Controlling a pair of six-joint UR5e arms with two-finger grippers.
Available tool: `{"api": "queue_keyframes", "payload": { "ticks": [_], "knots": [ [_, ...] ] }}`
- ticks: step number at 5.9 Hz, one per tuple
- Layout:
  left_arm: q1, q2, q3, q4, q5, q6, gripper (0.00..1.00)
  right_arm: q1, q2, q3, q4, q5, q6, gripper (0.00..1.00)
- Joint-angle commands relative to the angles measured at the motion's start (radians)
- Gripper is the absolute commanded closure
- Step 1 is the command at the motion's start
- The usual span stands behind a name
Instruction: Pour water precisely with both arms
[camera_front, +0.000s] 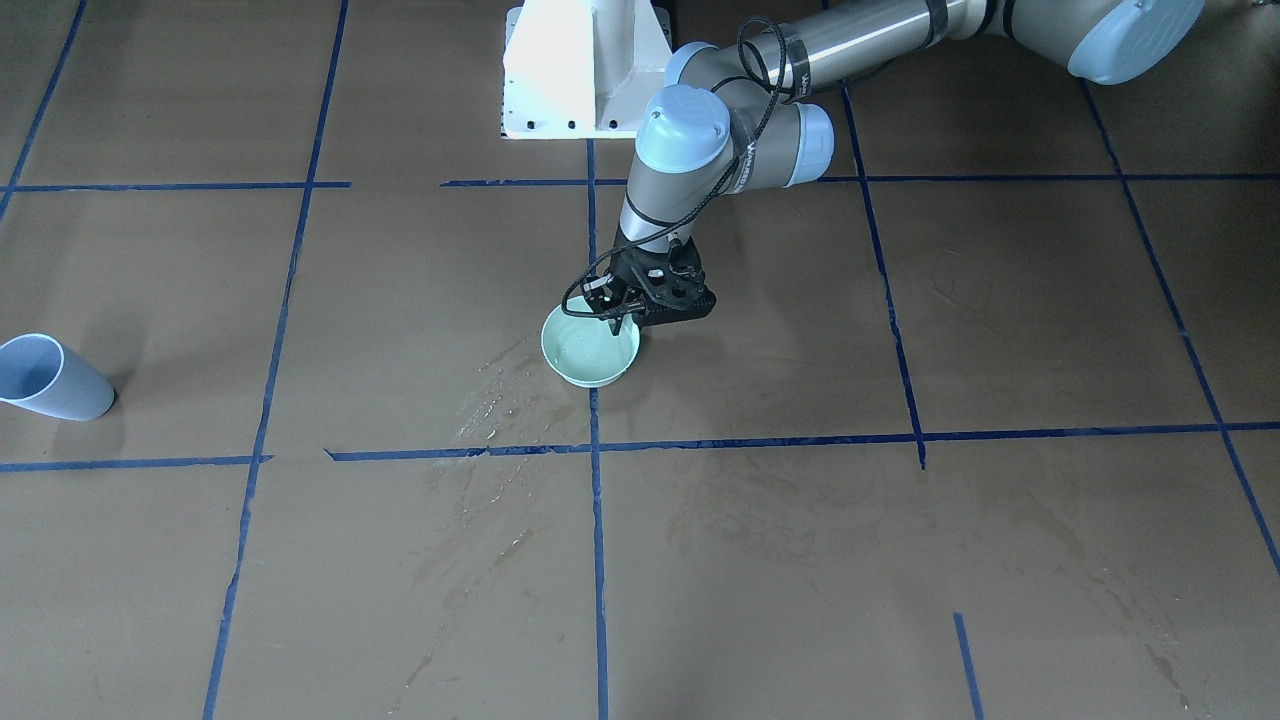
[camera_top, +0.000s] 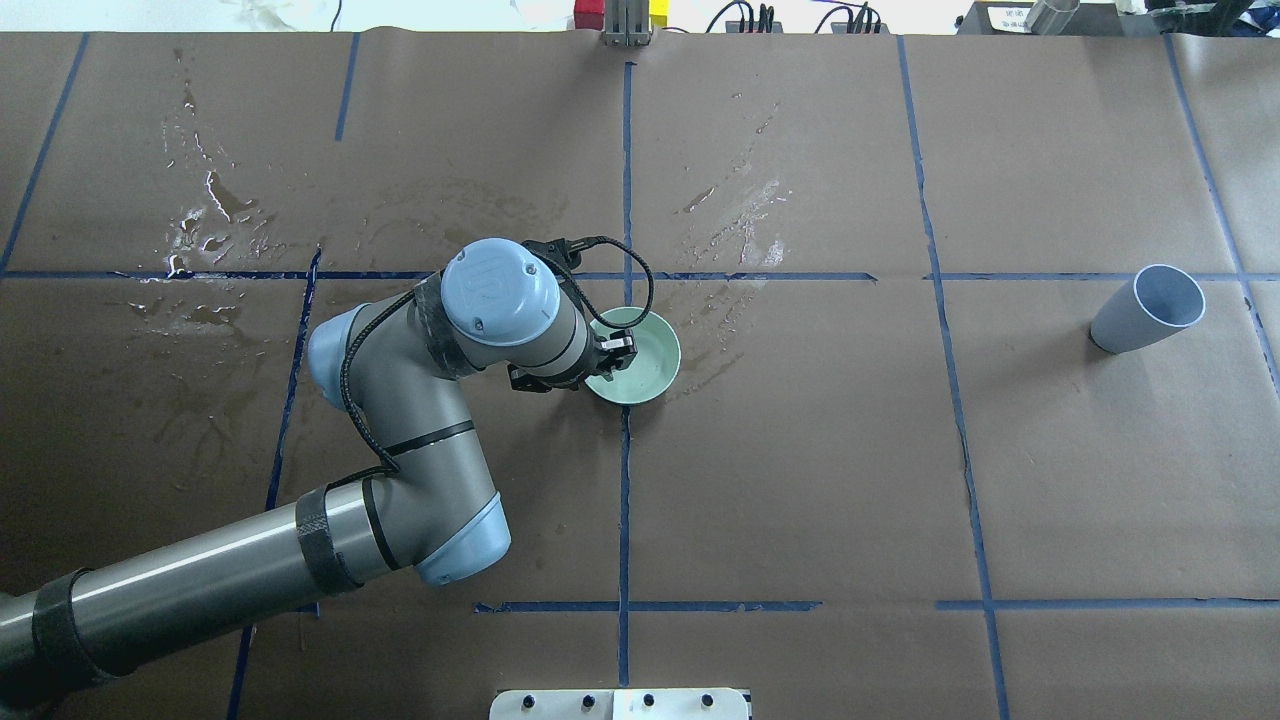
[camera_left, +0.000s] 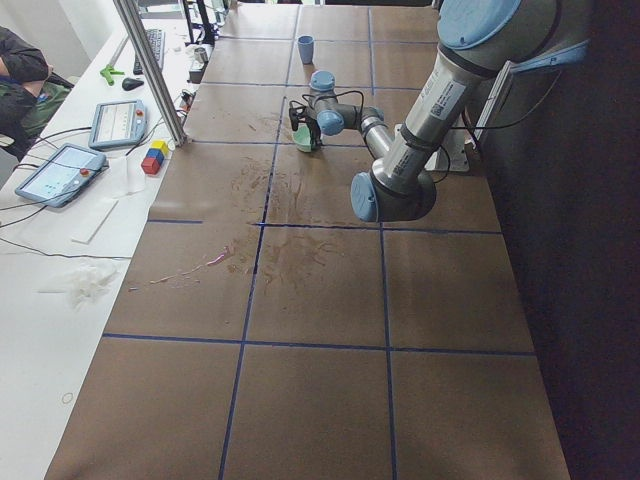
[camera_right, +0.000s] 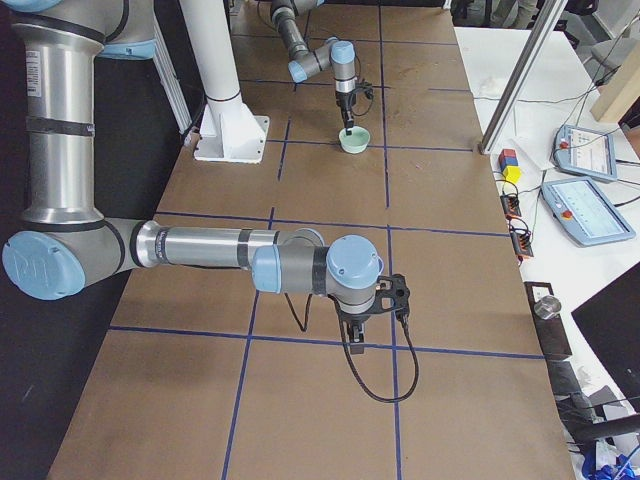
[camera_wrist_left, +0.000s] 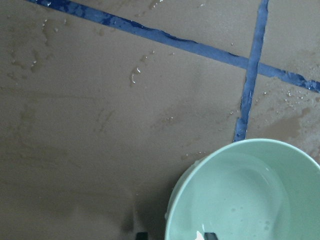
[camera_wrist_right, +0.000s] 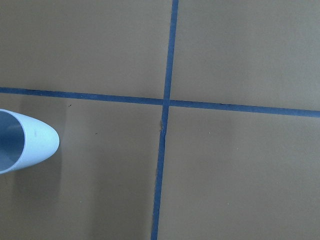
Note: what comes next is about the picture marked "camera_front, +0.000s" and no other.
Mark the light green bowl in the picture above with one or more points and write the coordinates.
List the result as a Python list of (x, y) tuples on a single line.
[(585, 352)]

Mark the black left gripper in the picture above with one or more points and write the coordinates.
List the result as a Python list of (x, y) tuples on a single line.
[(627, 271)]

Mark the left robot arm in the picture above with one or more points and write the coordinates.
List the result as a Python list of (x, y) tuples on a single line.
[(739, 118)]

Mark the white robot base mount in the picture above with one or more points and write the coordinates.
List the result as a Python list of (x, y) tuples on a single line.
[(582, 69)]

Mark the light blue plastic cup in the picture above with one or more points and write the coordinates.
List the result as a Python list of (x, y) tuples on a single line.
[(43, 375)]

